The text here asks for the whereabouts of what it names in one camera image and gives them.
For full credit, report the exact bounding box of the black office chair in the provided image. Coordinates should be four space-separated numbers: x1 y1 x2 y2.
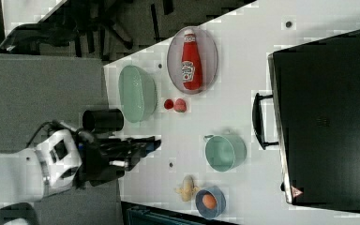
0 0 176 59

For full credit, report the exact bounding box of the peeled banana toy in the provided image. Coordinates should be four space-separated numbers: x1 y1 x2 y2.
174 175 200 202

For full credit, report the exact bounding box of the grey round plate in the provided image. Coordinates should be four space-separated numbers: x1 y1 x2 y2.
167 26 218 95

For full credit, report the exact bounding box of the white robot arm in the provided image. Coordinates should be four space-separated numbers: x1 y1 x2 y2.
0 128 161 225

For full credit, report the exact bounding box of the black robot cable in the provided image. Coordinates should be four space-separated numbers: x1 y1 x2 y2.
26 121 60 148

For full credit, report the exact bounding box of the green colander basket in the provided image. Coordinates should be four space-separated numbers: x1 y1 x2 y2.
118 65 157 123

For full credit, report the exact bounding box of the red ketchup bottle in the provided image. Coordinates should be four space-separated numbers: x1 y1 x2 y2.
181 29 203 90

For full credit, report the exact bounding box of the dark blue crate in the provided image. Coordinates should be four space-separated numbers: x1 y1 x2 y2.
121 201 236 225

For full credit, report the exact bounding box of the pink strawberry toy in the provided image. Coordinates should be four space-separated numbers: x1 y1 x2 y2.
173 98 187 113

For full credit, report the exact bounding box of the green metal mug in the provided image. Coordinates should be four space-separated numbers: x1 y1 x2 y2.
203 134 247 173

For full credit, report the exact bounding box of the blue bowl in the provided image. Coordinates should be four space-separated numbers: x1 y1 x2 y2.
195 186 226 219

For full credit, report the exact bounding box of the brown egg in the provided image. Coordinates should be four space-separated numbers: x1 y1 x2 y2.
202 193 217 209

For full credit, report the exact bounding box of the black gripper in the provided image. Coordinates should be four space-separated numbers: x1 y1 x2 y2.
74 129 161 188

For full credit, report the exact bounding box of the black cylinder post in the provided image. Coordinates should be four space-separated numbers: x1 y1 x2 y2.
82 109 124 133

